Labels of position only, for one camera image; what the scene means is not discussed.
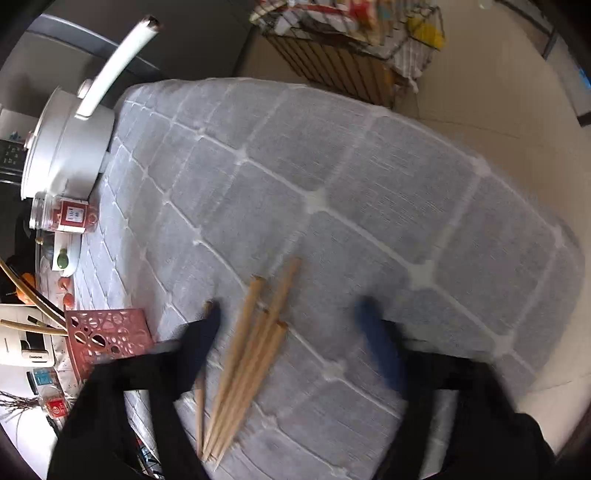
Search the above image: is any red-labelled glass jar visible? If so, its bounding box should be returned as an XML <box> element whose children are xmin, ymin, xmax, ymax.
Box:
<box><xmin>29</xmin><ymin>192</ymin><xmax>99</xmax><ymax>234</ymax></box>

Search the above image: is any wire basket rack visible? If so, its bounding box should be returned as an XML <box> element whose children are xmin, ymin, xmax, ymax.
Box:
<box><xmin>249</xmin><ymin>0</ymin><xmax>446</xmax><ymax>108</ymax></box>

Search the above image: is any pink perforated utensil holder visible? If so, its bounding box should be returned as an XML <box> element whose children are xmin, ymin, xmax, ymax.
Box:
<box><xmin>65</xmin><ymin>308</ymin><xmax>154</xmax><ymax>383</ymax></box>

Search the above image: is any grey quilted table mat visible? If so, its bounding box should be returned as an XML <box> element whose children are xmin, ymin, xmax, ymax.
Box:
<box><xmin>75</xmin><ymin>79</ymin><xmax>585</xmax><ymax>479</ymax></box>

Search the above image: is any white electric cooking pot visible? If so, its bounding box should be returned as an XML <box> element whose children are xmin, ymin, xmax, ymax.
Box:
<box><xmin>20</xmin><ymin>15</ymin><xmax>161</xmax><ymax>200</ymax></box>

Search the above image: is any wooden chopstick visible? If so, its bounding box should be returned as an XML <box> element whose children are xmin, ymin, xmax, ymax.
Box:
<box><xmin>204</xmin><ymin>309</ymin><xmax>269</xmax><ymax>460</ymax></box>
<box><xmin>201</xmin><ymin>275</ymin><xmax>266</xmax><ymax>461</ymax></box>
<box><xmin>213</xmin><ymin>321</ymin><xmax>288</xmax><ymax>467</ymax></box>
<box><xmin>204</xmin><ymin>257</ymin><xmax>303</xmax><ymax>460</ymax></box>

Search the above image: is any beige air fryer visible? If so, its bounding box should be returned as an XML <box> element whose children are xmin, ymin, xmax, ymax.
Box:
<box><xmin>0</xmin><ymin>304</ymin><xmax>55</xmax><ymax>368</ymax></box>

